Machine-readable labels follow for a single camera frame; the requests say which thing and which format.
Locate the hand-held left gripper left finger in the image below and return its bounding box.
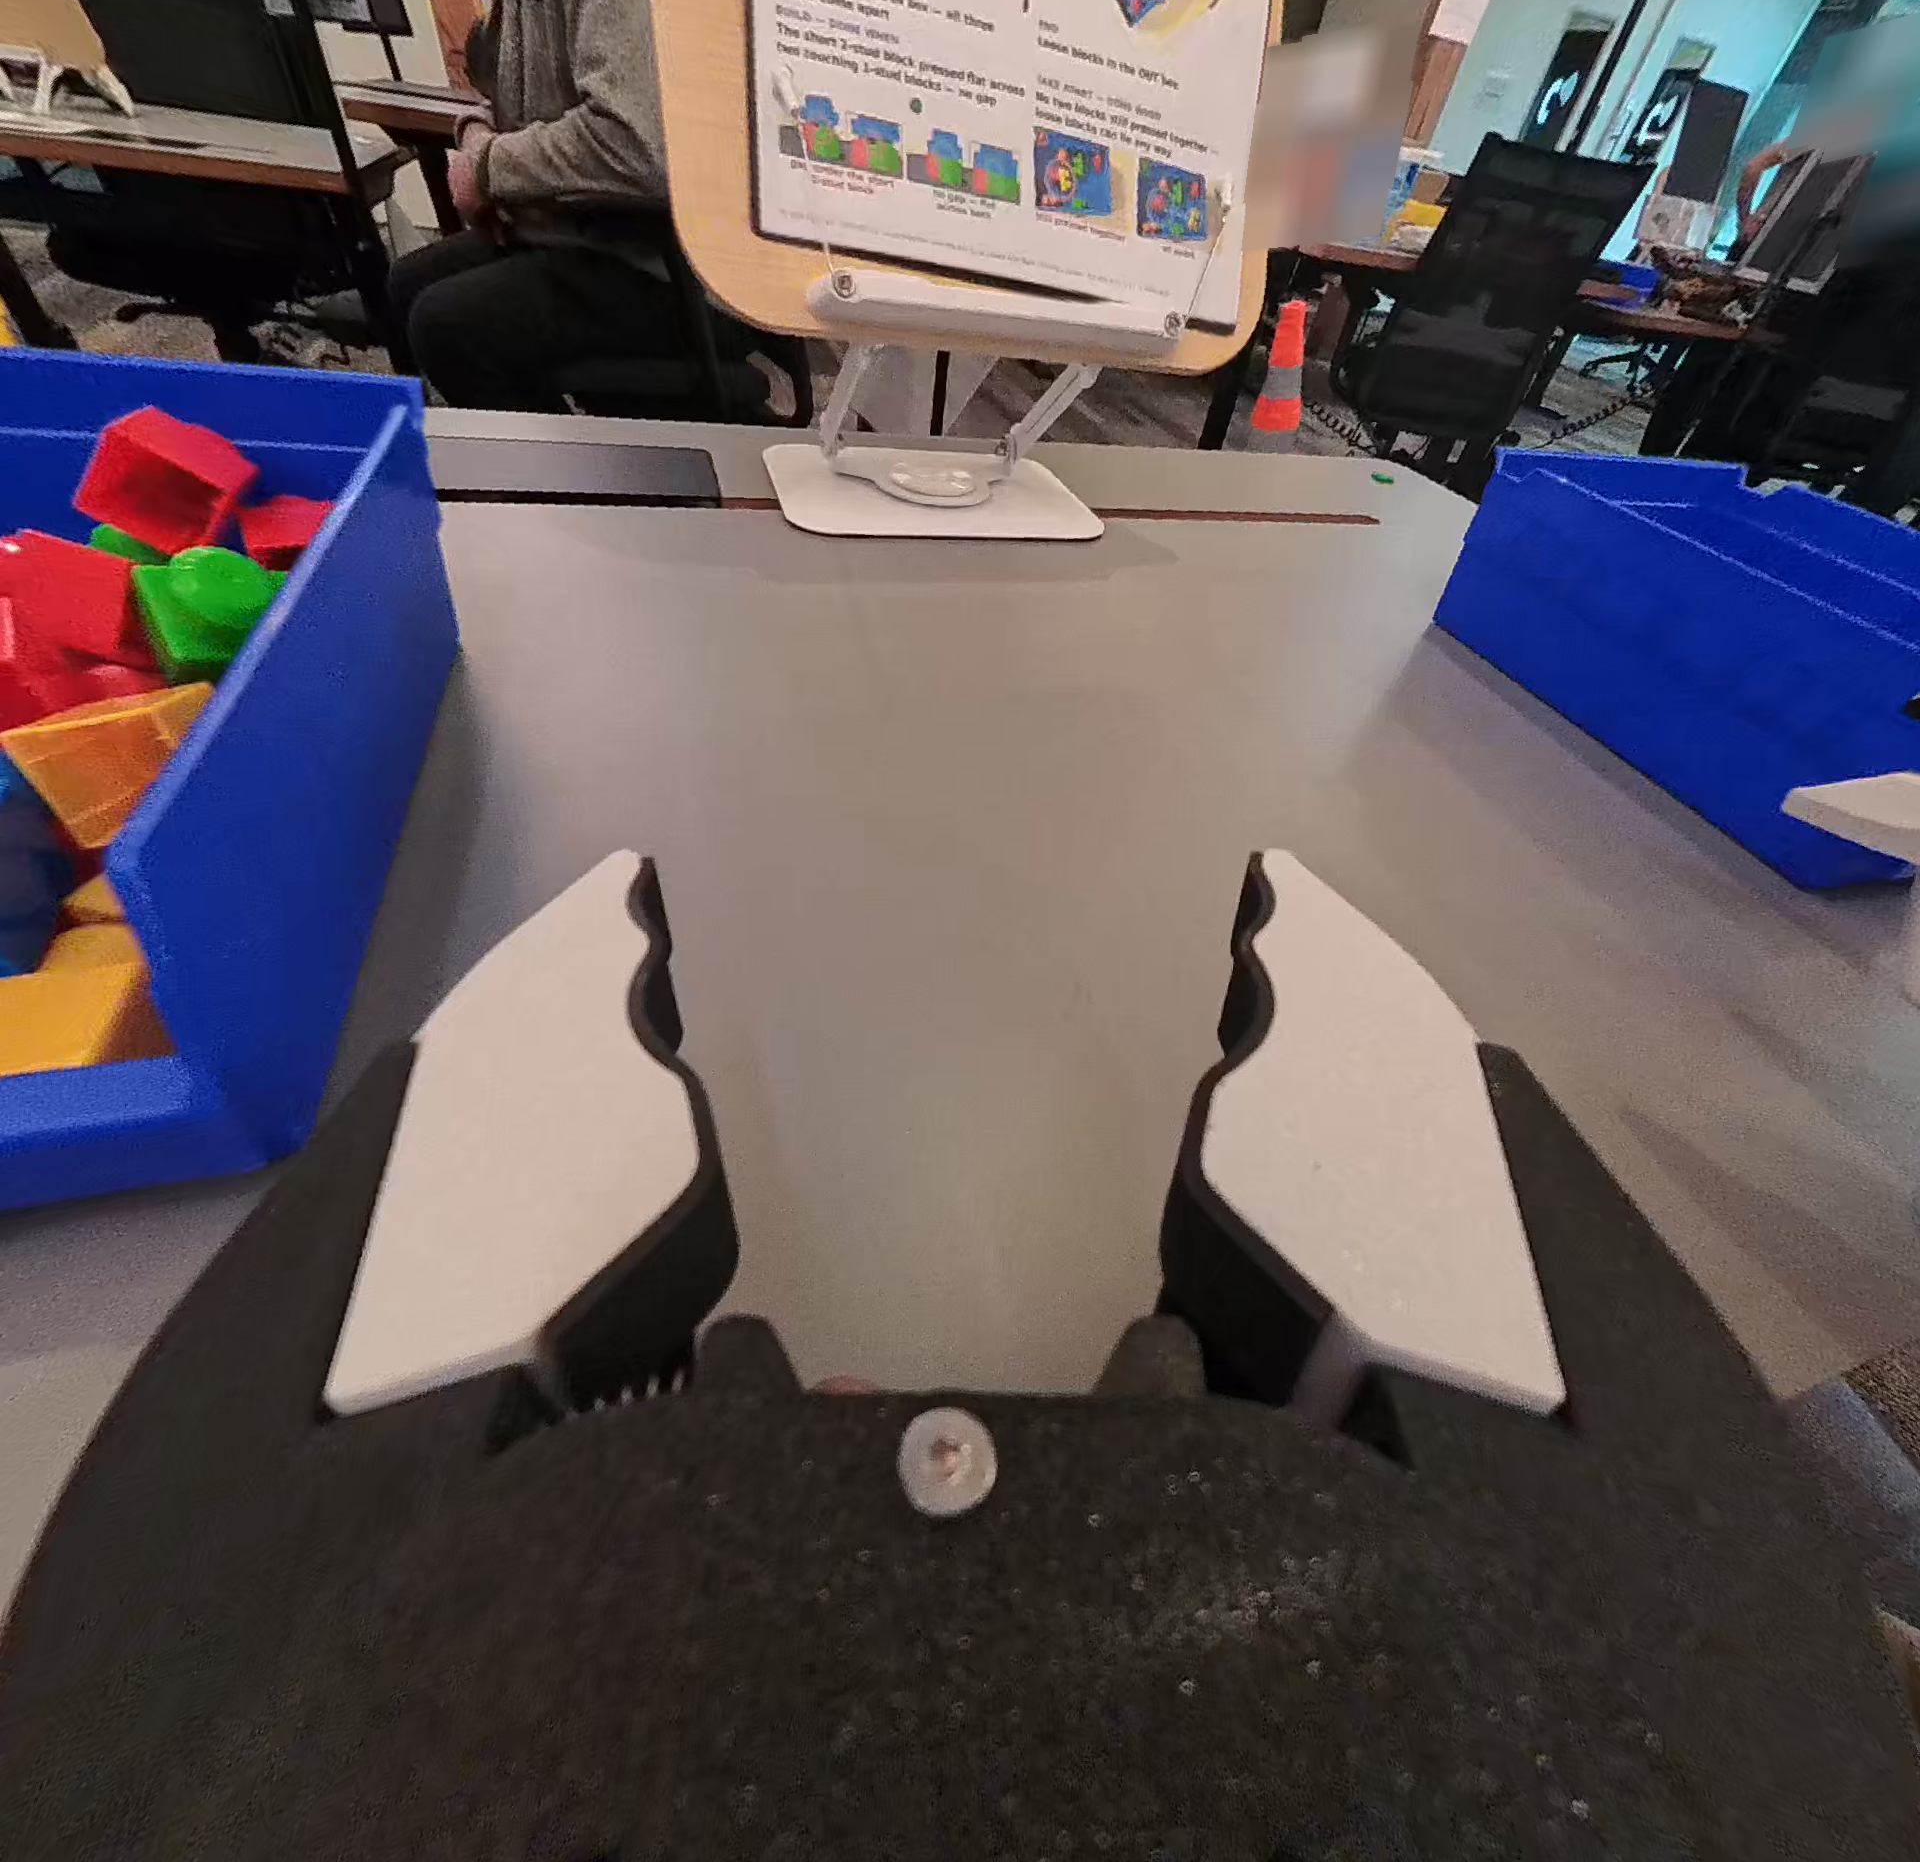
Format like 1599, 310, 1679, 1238
324, 852, 739, 1419

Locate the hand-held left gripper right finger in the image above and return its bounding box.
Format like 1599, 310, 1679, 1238
1157, 847, 1568, 1419

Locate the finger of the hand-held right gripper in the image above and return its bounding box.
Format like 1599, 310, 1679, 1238
1781, 773, 1920, 994

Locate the blue plastic bin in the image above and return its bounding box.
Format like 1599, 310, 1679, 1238
0, 347, 462, 1213
1433, 446, 1920, 896

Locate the pile of colourful toy blocks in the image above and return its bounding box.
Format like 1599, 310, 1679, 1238
0, 407, 338, 1077

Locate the black office chair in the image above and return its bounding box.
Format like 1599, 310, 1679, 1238
1755, 242, 1920, 514
1341, 132, 1657, 500

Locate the orange traffic cone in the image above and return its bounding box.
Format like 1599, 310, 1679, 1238
1247, 296, 1315, 440

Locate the white document stand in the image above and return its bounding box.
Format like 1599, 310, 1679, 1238
760, 265, 1188, 541

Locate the wooden clipboard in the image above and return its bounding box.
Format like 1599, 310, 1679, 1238
652, 0, 1286, 380

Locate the printed instruction sheet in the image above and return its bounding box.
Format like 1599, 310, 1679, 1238
743, 0, 1274, 310

